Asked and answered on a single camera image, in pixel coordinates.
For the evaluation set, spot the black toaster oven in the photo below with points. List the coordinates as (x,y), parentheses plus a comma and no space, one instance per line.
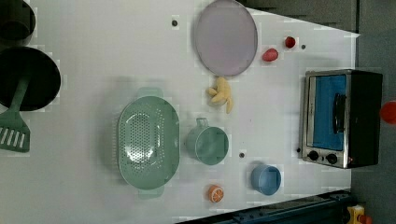
(341,123)

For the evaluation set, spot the yellow banana toy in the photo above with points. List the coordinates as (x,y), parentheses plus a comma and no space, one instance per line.
(221,94)

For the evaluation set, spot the green oval colander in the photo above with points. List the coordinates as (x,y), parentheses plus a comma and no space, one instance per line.
(148,142)

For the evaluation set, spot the purple round plate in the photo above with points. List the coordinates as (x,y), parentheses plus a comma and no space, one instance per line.
(226,38)

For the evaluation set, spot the orange slice toy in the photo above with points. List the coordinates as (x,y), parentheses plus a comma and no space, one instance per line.
(215,194)

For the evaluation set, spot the pink red fruit toy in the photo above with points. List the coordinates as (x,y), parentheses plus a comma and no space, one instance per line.
(270,55)

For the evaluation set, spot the blue cup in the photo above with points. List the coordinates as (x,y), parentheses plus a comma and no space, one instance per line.
(265,179)

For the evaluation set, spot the red strawberry toy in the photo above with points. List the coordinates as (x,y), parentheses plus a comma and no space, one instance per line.
(290,42)

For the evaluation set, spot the black round pan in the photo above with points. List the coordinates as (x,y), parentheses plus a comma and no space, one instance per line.
(42,73)

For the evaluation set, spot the green slotted spatula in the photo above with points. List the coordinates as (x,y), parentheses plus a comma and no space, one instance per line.
(15,133)

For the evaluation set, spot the yellow red clamp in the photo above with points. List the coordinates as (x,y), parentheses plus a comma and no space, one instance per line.
(358,216)

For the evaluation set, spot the dark pot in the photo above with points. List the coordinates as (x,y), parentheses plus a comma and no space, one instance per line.
(17,23)

